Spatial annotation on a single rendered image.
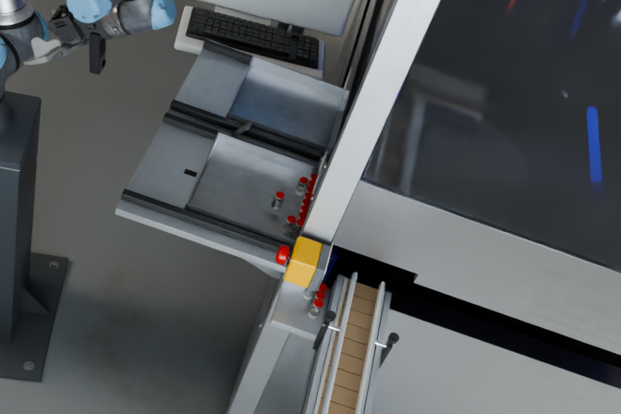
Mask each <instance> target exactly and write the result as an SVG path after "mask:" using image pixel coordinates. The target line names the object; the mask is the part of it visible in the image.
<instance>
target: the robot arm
mask: <svg viewBox="0 0 621 414"><path fill-rule="evenodd" d="M59 7H60V8H58V9H57V10H54V9H53V10H52V13H53V17H52V18H51V20H50V21H48V23H49V24H50V25H49V26H47V24H46V22H45V20H44V18H41V14H40V13H39V12H38V11H37V10H35V9H34V8H33V6H32V5H31V4H30V3H28V2H26V1H25V0H0V137H1V136H3V135H4V134H5V133H6V132H7V131H8V130H9V128H10V126H11V117H12V115H11V110H10V107H9V105H8V103H7V100H6V97H5V83H6V80H7V79H8V78H9V77H11V76H12V75H13V74H14V73H15V72H17V71H18V70H19V69H20V68H22V67H23V66H24V65H37V64H41V63H45V62H48V61H49V62H50V61H53V60H56V59H58V58H61V57H63V56H66V55H69V54H70V53H72V52H73V51H75V50H78V49H80V48H82V47H84V46H85V45H86V44H89V45H90V72H91V73H93V74H97V75H99V74H100V73H101V71H102V69H103V68H104V66H105V63H106V61H105V43H106V40H108V39H113V38H114V39H116V38H120V37H124V36H129V35H132V34H137V33H141V32H145V31H149V30H158V29H161V28H164V27H167V26H170V25H172V24H173V23H174V22H175V20H176V17H177V10H176V5H175V2H174V0H123V1H122V0H67V3H66V4H63V5H60V6H59ZM49 30H50V31H51V32H53V33H54V35H55V36H58V37H59V39H60V41H61V42H63V45H61V42H60V41H59V40H57V39H52V40H50V41H48V39H49Z"/></svg>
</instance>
